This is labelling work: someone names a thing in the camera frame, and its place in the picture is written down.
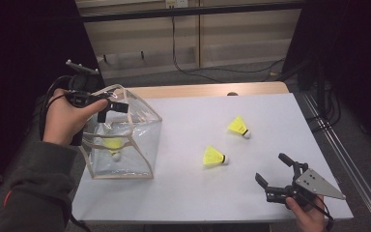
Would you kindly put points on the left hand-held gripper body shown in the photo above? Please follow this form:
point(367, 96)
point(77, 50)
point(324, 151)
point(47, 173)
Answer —
point(82, 85)

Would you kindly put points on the person's left hand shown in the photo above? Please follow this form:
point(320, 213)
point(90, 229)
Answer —
point(64, 122)

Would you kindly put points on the light wooden cabinet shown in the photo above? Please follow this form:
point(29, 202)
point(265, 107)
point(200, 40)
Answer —
point(238, 32)

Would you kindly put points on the white table cover sheet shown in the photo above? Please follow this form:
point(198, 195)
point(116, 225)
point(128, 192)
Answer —
point(206, 199)

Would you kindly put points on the person's right hand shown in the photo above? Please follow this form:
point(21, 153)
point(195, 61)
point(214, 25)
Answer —
point(307, 219)

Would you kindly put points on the clear plastic bag beige trim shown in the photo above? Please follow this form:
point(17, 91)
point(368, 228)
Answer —
point(141, 141)

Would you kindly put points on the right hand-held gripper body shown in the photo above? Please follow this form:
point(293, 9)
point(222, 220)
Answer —
point(317, 185)

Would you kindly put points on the black horizontal metal bar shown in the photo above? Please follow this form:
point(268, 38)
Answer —
point(174, 12)

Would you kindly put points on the dark round table grommet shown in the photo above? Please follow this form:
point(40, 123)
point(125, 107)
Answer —
point(232, 93)

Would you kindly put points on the black metal stand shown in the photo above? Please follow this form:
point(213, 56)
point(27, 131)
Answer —
point(320, 90)

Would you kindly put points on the aluminium floor rail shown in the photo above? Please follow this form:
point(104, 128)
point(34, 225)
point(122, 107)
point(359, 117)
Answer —
point(344, 161)

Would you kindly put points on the black curtain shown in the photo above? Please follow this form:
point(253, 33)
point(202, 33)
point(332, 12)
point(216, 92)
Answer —
point(13, 48)
point(360, 64)

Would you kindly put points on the yellow shuttlecock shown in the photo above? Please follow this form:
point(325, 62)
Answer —
point(112, 143)
point(212, 157)
point(237, 126)

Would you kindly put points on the white wall socket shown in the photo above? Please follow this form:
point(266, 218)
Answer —
point(177, 3)

